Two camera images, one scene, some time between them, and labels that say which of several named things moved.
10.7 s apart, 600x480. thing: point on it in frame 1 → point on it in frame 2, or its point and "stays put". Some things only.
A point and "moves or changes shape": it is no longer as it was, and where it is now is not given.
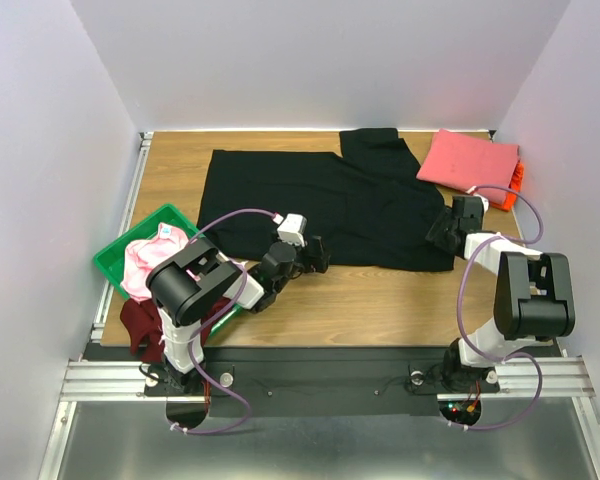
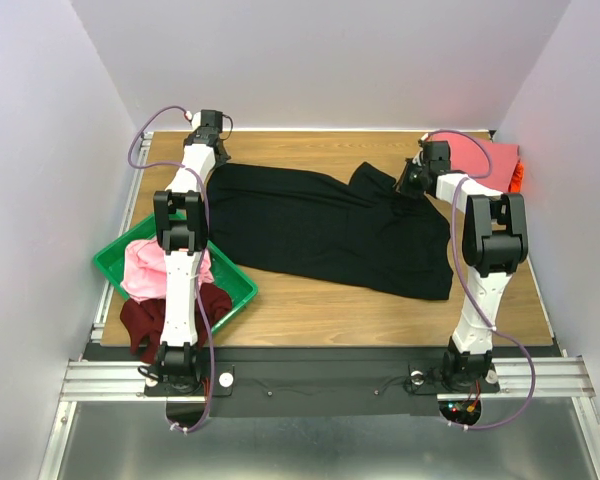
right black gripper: [441, 230] → [410, 176]
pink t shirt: [144, 257] stays put
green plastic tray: [113, 259] stays put
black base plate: [318, 379] stays put
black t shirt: [372, 205] moves or changes shape
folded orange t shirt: [510, 199] stays put
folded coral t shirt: [463, 161] stays put
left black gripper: [318, 262] → [223, 160]
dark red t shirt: [142, 322] stays put
